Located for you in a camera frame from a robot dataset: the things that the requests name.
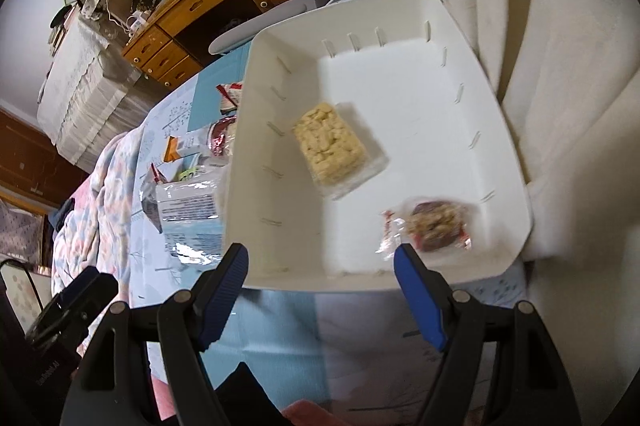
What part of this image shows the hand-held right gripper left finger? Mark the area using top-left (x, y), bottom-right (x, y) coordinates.
top-left (60, 242), bottom-right (251, 426)

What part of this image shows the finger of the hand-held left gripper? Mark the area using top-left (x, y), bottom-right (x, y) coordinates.
top-left (25, 266), bottom-right (120, 349)

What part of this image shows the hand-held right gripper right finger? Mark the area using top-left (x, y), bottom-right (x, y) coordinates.
top-left (392, 242), bottom-right (583, 426)

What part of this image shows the pale blue label packet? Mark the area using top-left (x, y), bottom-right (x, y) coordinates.
top-left (162, 231), bottom-right (226, 267)

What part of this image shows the brown nut snack packet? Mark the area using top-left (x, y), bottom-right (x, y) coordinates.
top-left (377, 200), bottom-right (473, 259)

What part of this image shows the orange and silver snack packet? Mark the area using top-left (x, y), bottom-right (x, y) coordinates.
top-left (162, 133), bottom-right (213, 164)

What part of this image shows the dark red snack packet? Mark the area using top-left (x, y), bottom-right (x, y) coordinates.
top-left (207, 115), bottom-right (238, 157)

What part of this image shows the yellow rice cracker packet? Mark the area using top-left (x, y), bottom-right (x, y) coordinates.
top-left (291, 101), bottom-right (390, 201)

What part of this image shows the white plastic bin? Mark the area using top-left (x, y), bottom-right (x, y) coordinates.
top-left (222, 0), bottom-right (535, 292)

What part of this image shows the white and red snack packet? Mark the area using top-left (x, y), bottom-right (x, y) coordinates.
top-left (216, 81), bottom-right (244, 116)

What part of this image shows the dark blue cloth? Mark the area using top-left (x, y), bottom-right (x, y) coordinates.
top-left (47, 199), bottom-right (76, 232)

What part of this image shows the floral fleece blanket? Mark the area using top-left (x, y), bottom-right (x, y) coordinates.
top-left (50, 131), bottom-right (151, 312)

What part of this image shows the printed tablecloth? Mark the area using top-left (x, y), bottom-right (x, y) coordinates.
top-left (115, 41), bottom-right (531, 426)

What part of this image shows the brown wooden door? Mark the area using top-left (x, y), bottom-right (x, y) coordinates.
top-left (0, 106), bottom-right (86, 207)

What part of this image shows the lace covered furniture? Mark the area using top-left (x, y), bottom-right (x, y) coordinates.
top-left (37, 6), bottom-right (156, 167)

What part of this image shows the black case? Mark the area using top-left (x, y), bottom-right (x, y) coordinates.
top-left (50, 5), bottom-right (76, 27)

